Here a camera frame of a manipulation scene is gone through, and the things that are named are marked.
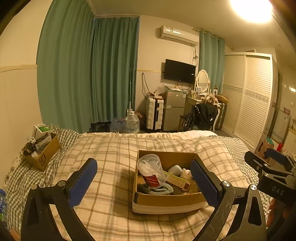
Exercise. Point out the white hard suitcase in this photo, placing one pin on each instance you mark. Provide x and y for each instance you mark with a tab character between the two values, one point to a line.
152	113

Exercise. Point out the blue plastic water bottle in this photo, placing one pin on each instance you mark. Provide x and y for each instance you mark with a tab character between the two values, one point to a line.
2	206

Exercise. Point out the pack of clear bottles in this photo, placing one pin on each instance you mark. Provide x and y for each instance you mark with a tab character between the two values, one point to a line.
118	125

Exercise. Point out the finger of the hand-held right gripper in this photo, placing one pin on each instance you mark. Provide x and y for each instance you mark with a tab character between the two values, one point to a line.
261	162
277	156

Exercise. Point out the brown suitcase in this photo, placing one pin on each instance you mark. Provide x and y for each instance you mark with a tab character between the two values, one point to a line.
222	113

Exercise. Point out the pale blue plastic clip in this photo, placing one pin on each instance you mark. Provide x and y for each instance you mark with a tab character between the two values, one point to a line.
161	191

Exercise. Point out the white louvred wardrobe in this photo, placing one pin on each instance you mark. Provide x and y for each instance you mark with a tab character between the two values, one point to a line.
249	102

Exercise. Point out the black jacket on chair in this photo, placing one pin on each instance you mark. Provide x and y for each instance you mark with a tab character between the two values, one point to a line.
204	115

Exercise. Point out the large cardboard box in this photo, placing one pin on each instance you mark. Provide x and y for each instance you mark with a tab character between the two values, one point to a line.
161	202

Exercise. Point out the white plush toy blue star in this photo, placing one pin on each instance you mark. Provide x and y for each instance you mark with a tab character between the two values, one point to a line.
186	173

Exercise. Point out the white oval mirror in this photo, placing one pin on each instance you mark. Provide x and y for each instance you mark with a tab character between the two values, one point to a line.
202	80

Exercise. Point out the beige plaid blanket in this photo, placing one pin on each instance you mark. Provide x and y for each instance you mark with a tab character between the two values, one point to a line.
111	150

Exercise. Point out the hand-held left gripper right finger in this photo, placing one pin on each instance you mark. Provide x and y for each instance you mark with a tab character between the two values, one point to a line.
204	183

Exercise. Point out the clear plastic bag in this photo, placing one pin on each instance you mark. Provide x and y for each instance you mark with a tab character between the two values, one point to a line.
159	90

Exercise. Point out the person's right hand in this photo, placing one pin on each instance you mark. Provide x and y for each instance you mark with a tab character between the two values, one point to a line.
271	210

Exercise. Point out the narrow green curtain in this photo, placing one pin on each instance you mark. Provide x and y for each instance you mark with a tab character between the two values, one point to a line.
211	62

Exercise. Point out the grey checked bed sheet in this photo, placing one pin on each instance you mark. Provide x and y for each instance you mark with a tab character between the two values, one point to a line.
20	178

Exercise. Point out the black wall television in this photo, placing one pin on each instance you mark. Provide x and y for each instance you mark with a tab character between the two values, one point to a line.
180	71

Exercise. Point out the white mop pole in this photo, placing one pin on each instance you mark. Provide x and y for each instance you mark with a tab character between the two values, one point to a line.
130	90

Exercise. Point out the plastic stool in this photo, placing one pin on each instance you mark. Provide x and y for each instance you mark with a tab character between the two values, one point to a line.
263	146

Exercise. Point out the red fire extinguisher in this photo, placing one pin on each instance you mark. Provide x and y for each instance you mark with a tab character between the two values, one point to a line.
280	147

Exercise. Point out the green white carton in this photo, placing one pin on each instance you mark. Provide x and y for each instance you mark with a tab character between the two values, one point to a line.
41	131

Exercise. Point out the ceiling light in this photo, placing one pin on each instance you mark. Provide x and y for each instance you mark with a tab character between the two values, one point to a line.
251	9

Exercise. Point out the clear plastic cup of swabs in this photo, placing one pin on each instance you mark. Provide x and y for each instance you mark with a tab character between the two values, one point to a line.
149	164

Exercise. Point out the small black bottle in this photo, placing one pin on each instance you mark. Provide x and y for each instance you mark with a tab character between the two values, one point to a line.
29	146

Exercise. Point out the dressing table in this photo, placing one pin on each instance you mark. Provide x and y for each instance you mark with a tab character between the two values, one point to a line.
192	104

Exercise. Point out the small cardboard box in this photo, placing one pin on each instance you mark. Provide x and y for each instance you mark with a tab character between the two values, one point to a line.
44	157

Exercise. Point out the large clear water jug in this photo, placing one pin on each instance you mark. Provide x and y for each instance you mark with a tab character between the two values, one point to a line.
132	122

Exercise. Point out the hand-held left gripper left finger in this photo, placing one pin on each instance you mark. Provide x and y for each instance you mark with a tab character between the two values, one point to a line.
83	183

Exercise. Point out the white air conditioner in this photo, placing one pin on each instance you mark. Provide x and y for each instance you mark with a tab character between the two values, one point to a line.
178	34

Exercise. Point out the silver small fridge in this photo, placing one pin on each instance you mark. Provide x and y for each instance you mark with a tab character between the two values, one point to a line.
173	111

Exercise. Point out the white rounded case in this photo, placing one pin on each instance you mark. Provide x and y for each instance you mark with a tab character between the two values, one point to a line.
174	168

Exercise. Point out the black item on floor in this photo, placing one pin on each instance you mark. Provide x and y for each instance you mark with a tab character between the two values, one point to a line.
99	126

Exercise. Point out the yellow brown carton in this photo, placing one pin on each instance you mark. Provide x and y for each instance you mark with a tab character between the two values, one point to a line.
175	179

